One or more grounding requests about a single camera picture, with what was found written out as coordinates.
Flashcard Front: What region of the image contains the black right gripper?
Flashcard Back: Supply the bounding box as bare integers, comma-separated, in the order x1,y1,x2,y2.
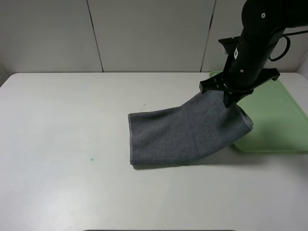
199,68,280,108

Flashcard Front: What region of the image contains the grey towel with orange pattern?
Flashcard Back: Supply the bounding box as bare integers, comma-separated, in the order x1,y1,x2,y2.
128,91,253,167

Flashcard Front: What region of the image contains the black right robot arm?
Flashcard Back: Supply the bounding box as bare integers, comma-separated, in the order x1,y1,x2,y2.
199,0,308,107

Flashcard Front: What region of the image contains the green plastic tray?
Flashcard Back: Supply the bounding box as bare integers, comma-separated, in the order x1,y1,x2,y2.
208,70,308,154

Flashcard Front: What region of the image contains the black right camera cable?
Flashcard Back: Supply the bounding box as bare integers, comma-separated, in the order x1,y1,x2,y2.
268,28,308,62

